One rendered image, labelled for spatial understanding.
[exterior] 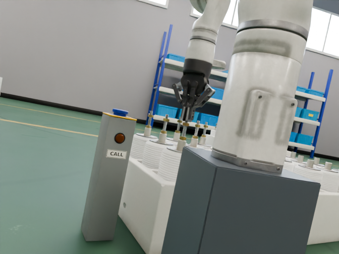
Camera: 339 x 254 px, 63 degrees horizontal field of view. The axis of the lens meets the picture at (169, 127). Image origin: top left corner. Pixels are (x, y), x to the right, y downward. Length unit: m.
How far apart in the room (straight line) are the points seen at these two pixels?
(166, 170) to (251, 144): 0.40
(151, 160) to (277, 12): 0.56
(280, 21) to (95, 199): 0.55
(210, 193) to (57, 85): 5.68
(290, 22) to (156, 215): 0.50
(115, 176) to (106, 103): 5.17
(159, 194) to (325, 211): 0.66
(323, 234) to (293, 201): 0.81
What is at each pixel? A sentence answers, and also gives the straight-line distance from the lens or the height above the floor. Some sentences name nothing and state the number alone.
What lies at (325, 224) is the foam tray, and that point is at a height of 0.07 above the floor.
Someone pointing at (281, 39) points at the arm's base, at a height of 0.46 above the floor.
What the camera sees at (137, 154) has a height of 0.19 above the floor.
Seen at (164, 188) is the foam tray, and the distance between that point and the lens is 0.67.
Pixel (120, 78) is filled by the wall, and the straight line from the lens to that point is 5.87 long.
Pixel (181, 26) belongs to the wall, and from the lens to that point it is 6.25.
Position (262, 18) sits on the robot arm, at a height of 0.48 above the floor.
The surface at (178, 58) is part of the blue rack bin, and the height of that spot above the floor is 1.38.
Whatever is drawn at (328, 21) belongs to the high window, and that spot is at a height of 3.20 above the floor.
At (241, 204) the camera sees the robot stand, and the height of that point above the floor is 0.26.
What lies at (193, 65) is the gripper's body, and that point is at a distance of 0.72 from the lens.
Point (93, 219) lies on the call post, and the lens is 0.73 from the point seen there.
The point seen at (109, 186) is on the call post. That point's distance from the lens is 0.71.
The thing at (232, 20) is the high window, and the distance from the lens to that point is 6.61.
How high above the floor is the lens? 0.35
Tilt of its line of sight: 3 degrees down
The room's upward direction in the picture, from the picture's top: 12 degrees clockwise
